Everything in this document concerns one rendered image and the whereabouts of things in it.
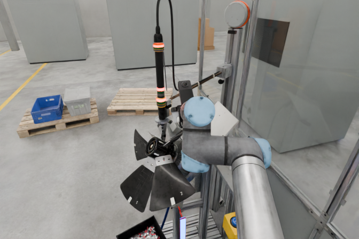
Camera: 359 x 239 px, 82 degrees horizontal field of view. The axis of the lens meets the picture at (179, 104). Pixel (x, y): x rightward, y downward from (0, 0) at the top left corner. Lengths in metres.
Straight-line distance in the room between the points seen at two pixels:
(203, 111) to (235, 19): 1.00
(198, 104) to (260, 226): 0.27
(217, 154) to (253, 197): 0.14
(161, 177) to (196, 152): 0.58
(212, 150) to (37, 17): 7.87
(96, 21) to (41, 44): 5.31
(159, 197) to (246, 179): 0.65
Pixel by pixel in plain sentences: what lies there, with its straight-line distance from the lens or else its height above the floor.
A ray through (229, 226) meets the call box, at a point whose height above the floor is 1.07.
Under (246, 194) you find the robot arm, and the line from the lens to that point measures 0.44.
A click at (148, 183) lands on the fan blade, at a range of 1.27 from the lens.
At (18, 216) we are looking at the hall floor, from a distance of 2.89.
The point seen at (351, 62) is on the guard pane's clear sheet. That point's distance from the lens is 1.07.
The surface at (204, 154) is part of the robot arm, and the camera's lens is 0.52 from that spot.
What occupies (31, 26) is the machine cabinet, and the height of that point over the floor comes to 1.19.
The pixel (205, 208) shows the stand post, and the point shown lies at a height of 0.54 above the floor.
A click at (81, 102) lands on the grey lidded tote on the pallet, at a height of 0.40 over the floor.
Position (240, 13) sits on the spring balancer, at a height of 1.89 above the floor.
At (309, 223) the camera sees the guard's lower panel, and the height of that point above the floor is 0.89.
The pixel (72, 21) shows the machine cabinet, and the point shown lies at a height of 1.29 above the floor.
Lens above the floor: 1.97
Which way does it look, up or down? 27 degrees down
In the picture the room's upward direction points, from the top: straight up
